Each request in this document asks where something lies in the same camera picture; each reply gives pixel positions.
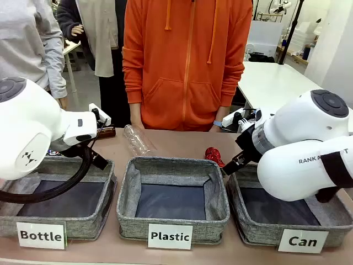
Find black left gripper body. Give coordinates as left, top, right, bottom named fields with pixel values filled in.
left=56, top=143, right=93, bottom=160

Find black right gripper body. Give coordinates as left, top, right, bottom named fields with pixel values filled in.
left=235, top=126, right=263, bottom=164

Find brown glass bottle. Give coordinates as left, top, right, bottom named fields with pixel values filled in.
left=96, top=126, right=116, bottom=140

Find clear crushed plastic bottle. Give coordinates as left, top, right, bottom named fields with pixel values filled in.
left=123, top=124, right=155, bottom=156

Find orange sleeved left forearm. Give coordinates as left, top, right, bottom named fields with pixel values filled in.
left=217, top=63, right=245, bottom=122

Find orange sleeved right forearm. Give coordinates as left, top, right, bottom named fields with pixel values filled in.
left=122, top=46, right=145, bottom=111

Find crushed red can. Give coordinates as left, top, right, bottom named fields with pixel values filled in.
left=204, top=147, right=226, bottom=168

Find grey fabric can basket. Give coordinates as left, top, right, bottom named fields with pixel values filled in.
left=226, top=162, right=353, bottom=248

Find grey fabric plastic basket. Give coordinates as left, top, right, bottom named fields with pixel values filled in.
left=116, top=156, right=231, bottom=246

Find grey fabric bottle basket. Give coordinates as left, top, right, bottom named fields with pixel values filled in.
left=0, top=156, right=118, bottom=240

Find white Can label card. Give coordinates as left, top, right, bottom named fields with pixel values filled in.
left=277, top=228, right=330, bottom=255

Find orange person right hand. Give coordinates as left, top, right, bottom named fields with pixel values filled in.
left=130, top=110, right=144, bottom=130

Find large white background table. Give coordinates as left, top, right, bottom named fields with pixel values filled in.
left=237, top=61, right=323, bottom=111

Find white Bottle label card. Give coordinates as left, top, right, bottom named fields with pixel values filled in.
left=15, top=220, right=67, bottom=251

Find white Plastic label card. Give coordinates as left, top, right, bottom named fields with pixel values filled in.
left=147, top=223, right=194, bottom=251

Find orange hoodie torso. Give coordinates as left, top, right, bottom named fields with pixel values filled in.
left=122, top=0, right=254, bottom=133

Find small white background table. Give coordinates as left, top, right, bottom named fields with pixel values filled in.
left=62, top=41, right=82, bottom=93

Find person in beige vest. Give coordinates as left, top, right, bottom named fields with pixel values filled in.
left=56, top=0, right=132, bottom=128

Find black tripod stand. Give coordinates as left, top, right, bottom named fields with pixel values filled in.
left=278, top=0, right=306, bottom=66

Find person in grey sweater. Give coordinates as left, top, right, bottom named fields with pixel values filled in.
left=0, top=0, right=68, bottom=110

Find clear plastic storage bins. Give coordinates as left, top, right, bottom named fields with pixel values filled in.
left=289, top=22, right=320, bottom=56

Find black left arm cable bundle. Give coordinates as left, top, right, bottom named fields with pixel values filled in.
left=0, top=145, right=96, bottom=204

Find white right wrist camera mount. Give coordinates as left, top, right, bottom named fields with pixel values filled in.
left=222, top=109, right=250, bottom=128

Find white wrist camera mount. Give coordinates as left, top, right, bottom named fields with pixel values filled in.
left=88, top=103, right=112, bottom=126
left=222, top=109, right=250, bottom=128

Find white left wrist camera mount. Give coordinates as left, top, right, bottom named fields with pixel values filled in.
left=88, top=103, right=112, bottom=126

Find black right arm cable sleeve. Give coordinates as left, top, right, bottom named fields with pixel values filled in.
left=315, top=151, right=353, bottom=204

